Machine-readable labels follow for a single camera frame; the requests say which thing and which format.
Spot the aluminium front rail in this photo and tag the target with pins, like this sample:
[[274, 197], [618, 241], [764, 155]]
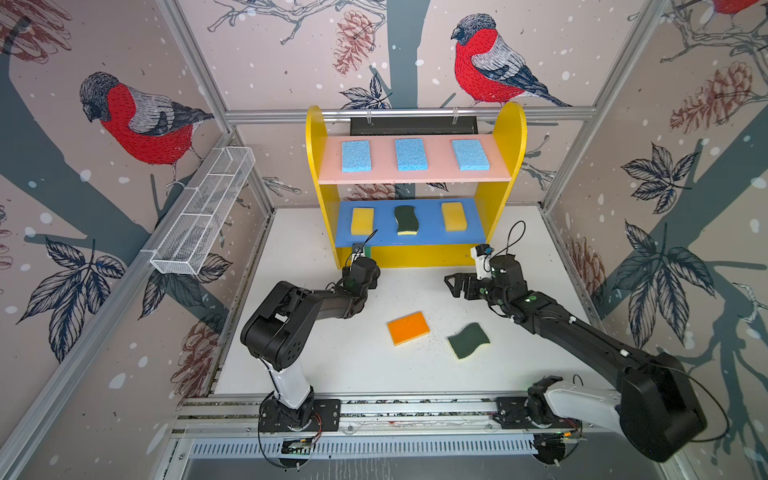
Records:
[[397, 414]]

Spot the orange topped sponge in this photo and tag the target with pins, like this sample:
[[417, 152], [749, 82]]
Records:
[[408, 328]]

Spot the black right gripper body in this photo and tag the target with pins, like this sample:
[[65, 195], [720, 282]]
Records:
[[492, 296]]

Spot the white wire mesh basket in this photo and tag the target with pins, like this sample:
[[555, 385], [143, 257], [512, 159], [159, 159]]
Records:
[[189, 241]]

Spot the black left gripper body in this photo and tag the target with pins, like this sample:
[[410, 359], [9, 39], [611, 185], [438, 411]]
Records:
[[373, 283]]

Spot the dark green wavy scourer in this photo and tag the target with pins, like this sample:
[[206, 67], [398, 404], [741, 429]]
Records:
[[468, 340], [407, 221]]

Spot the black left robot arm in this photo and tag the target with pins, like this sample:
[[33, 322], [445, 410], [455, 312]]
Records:
[[276, 333]]

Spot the yellow sponge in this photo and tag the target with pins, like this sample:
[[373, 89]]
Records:
[[454, 217], [362, 222]]

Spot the light blue sponge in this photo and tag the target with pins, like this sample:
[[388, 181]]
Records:
[[411, 155], [470, 155], [356, 156]]

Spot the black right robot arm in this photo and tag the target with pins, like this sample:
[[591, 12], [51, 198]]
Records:
[[651, 401]]

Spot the black bar behind shelf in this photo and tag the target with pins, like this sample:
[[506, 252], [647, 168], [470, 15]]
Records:
[[413, 126]]

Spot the yellow shelf unit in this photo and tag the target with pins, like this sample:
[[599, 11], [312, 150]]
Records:
[[432, 247]]

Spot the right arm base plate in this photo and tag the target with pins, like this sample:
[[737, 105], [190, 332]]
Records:
[[513, 413]]

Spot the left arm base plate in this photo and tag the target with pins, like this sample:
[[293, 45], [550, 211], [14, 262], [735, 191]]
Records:
[[313, 416]]

